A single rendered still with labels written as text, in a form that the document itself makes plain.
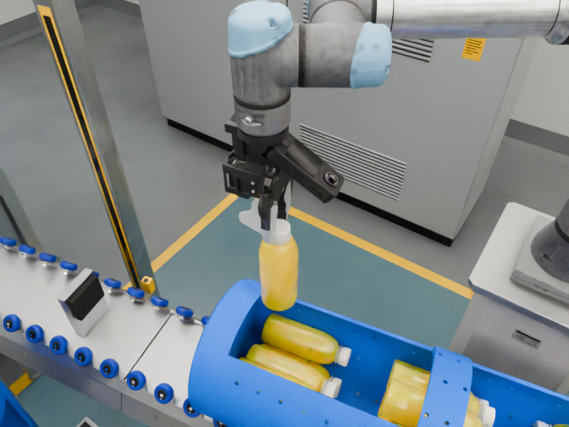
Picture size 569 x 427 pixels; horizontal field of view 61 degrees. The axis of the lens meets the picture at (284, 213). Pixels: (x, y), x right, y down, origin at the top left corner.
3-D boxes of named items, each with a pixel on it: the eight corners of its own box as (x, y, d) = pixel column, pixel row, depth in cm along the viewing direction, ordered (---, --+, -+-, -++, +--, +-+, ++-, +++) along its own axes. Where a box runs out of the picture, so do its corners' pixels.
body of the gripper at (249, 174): (247, 167, 79) (242, 102, 71) (296, 180, 76) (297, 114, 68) (224, 196, 74) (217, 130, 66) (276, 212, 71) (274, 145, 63)
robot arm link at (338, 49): (383, -1, 62) (297, -1, 62) (397, 41, 54) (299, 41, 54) (375, 57, 68) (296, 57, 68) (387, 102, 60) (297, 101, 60)
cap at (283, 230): (292, 227, 82) (293, 219, 80) (287, 244, 79) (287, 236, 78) (270, 224, 82) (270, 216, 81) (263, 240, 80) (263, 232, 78)
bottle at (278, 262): (301, 286, 95) (303, 222, 82) (292, 316, 90) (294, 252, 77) (266, 280, 96) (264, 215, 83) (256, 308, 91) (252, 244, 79)
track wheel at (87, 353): (80, 342, 116) (74, 345, 114) (96, 349, 115) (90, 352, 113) (76, 360, 117) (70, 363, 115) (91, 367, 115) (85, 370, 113)
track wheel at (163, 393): (159, 379, 109) (154, 382, 108) (176, 386, 108) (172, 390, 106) (155, 396, 110) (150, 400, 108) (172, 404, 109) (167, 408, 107)
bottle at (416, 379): (389, 378, 100) (478, 413, 94) (381, 404, 94) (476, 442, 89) (396, 354, 96) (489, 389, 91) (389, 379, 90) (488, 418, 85)
